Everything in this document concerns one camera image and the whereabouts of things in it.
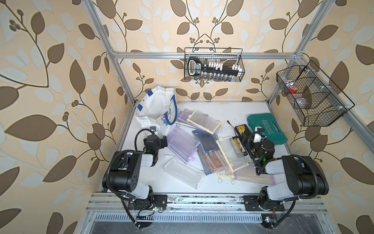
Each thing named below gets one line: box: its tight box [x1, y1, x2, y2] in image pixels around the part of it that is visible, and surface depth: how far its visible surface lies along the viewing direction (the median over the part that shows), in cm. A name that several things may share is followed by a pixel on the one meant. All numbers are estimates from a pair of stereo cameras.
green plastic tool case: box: [246, 113, 289, 146], surface depth 101 cm
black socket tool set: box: [187, 57, 244, 80], surface depth 86 cm
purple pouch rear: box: [177, 108, 201, 130], surface depth 109 cm
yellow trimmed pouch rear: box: [186, 109, 225, 136], surface depth 106 cm
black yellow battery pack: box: [232, 123, 253, 157], surface depth 101 cm
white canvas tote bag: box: [135, 85, 178, 137], surface depth 101 cm
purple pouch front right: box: [234, 163, 277, 186], surface depth 83 cm
